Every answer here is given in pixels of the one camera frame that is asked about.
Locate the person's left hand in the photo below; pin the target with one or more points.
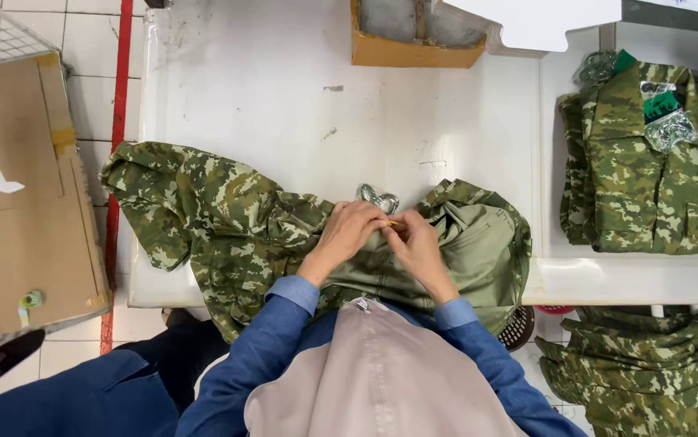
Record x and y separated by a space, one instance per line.
343 233

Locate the person's right hand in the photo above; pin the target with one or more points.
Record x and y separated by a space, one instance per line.
420 249

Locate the person's left fingers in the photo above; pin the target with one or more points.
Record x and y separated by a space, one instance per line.
370 217

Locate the person's right fingers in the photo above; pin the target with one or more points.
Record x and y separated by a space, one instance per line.
400 227

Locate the camouflage garment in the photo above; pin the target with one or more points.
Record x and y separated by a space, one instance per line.
233 224

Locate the clear plastic accessory bag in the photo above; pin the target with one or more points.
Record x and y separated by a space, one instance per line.
379 197

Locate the dark plastic basket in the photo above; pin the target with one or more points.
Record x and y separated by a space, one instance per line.
517 328

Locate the red plastic item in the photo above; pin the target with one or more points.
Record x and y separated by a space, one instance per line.
554 309

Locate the brown cardboard box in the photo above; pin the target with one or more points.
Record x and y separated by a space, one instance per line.
412 42

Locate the white foam sheet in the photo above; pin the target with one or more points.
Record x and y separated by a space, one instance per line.
531 24

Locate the folded camouflage shirt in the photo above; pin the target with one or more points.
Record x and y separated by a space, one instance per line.
637 170

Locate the pile of camouflage garments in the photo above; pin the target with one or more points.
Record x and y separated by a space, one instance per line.
634 370

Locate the clear bag with green card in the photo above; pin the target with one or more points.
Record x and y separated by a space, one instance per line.
667 115

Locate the large cardboard carton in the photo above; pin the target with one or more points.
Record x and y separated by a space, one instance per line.
27 200

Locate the green tape piece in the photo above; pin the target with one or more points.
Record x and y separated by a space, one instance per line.
30 303

